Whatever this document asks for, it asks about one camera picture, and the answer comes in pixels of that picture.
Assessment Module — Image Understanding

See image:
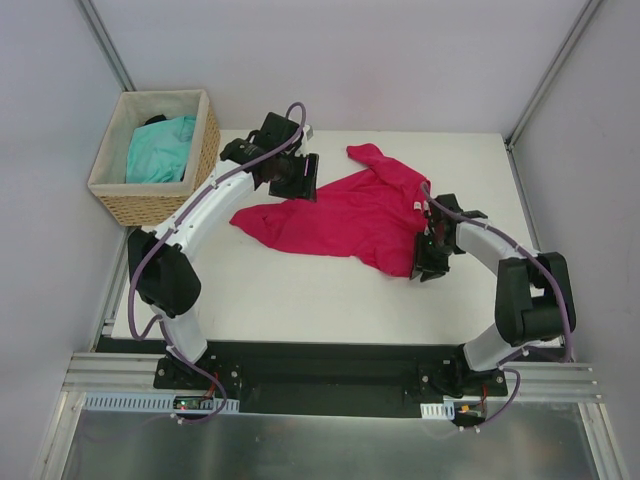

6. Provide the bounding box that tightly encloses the teal t shirt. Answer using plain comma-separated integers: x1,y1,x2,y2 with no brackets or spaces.
125,115,196,184

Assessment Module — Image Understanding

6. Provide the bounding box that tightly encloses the white cable duct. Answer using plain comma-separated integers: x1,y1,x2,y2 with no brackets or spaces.
420,401,455,421
84,392,240,415

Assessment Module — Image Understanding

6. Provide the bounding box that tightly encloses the front aluminium rail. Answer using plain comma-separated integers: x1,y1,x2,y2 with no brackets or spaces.
63,352,605,403

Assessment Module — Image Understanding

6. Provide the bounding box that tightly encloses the wicker basket with liner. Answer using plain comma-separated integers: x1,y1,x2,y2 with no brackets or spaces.
88,89,221,226

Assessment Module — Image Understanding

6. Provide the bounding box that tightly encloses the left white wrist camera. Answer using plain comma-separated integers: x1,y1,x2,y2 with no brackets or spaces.
299,125,314,153

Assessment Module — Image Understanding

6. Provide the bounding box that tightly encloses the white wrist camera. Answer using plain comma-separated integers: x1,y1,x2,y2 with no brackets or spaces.
299,125,314,153
413,200,431,222

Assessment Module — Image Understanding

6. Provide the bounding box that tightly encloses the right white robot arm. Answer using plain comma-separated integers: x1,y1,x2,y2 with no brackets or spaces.
410,194,576,398

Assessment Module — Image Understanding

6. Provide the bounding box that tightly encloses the pink t shirt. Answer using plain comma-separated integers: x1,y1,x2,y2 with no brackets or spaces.
230,143,431,277

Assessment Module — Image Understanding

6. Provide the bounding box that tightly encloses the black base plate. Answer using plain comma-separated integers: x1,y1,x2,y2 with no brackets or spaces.
94,337,574,416

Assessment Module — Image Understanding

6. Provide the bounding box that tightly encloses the right white cable duct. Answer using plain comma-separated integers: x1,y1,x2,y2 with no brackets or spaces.
420,401,455,421

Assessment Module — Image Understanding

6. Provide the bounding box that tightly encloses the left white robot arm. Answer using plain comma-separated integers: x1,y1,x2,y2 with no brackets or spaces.
127,112,319,389

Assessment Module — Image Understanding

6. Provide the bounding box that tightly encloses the black garment in basket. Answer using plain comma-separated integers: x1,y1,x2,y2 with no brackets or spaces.
144,114,167,126

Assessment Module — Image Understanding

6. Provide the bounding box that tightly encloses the left white cable duct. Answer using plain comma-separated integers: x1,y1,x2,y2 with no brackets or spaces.
84,392,240,415

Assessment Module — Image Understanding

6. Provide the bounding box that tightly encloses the right aluminium frame post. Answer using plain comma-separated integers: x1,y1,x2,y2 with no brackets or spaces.
505,0,606,152

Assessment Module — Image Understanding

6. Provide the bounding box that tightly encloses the aluminium frame post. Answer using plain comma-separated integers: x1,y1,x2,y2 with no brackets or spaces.
505,0,606,152
74,0,136,92

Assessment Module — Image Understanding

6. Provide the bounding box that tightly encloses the left aluminium frame post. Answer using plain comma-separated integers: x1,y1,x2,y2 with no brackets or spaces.
74,0,136,92

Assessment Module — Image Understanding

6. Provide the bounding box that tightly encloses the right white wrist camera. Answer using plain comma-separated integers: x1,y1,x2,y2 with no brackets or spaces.
413,200,431,222

